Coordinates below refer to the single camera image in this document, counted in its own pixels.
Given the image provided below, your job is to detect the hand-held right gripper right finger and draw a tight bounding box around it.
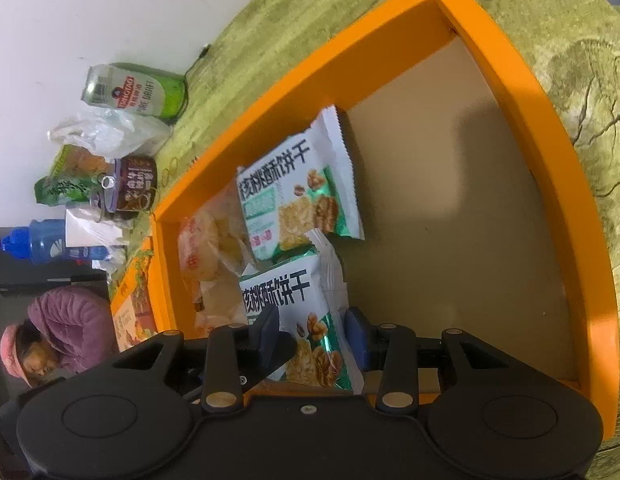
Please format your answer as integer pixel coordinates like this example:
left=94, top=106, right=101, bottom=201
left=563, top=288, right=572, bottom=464
left=346, top=306, right=556, bottom=413

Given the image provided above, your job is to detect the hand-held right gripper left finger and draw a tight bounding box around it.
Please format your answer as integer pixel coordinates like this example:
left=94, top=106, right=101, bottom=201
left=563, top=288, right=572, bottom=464
left=90, top=305, right=297, bottom=411

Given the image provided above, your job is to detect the walnut biscuit packet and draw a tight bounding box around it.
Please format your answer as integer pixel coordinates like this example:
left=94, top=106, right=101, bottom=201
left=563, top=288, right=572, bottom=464
left=236, top=106, right=365, bottom=261
left=238, top=230, right=365, bottom=393

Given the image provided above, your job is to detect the egg cake clear packet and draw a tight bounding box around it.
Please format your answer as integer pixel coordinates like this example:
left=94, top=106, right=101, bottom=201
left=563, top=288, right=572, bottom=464
left=177, top=190, right=253, bottom=281
left=192, top=260, right=251, bottom=338

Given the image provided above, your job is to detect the orange printed box lid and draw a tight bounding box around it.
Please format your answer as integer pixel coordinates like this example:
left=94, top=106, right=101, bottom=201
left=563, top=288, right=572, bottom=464
left=110, top=236, right=161, bottom=353

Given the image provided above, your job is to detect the orange cardboard box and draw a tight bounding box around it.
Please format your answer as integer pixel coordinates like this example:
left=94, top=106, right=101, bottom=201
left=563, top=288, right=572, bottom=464
left=152, top=0, right=620, bottom=443

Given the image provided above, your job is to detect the green wood-grain desktop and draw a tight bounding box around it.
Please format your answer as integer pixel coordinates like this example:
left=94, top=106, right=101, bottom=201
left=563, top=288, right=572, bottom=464
left=110, top=0, right=620, bottom=480

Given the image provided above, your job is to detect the purple lid food can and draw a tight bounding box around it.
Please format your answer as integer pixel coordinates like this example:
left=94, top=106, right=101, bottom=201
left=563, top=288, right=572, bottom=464
left=90, top=156, right=158, bottom=213

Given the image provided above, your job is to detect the black case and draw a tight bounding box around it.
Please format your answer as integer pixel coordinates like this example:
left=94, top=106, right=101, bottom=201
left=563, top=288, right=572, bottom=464
left=0, top=255, right=110, bottom=301

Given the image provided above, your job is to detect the blue water bottle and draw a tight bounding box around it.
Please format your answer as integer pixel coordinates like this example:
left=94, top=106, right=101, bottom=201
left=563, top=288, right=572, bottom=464
left=0, top=219, right=110, bottom=263

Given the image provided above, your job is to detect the green snack bag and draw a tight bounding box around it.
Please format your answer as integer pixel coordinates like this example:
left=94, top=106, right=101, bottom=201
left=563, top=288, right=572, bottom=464
left=34, top=160, right=90, bottom=207

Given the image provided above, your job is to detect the clear plastic bag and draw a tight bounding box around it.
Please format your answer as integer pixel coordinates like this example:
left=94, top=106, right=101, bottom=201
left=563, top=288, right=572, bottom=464
left=46, top=105, right=171, bottom=158

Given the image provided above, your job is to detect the green silver beer can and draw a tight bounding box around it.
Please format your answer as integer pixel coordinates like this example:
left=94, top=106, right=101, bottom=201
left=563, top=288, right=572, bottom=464
left=80, top=62, right=187, bottom=121

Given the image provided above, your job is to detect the black cable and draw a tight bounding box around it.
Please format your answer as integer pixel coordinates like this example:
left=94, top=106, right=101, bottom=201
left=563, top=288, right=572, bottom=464
left=182, top=45, right=211, bottom=111

